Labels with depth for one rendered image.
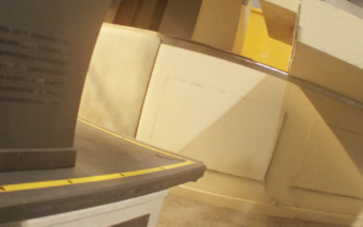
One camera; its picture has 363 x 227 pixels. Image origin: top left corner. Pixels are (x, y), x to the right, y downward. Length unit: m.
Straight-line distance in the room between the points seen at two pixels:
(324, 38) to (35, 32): 0.54
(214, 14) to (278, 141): 0.94
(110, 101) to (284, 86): 0.72
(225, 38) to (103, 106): 0.83
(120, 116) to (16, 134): 1.60
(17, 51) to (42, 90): 0.09
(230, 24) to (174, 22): 0.30
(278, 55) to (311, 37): 3.55
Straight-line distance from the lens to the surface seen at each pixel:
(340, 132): 2.03
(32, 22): 0.51
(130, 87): 2.10
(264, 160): 2.02
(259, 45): 4.41
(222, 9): 2.68
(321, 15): 0.86
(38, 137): 0.58
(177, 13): 2.71
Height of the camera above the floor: 0.49
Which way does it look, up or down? 3 degrees down
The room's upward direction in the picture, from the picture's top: 15 degrees clockwise
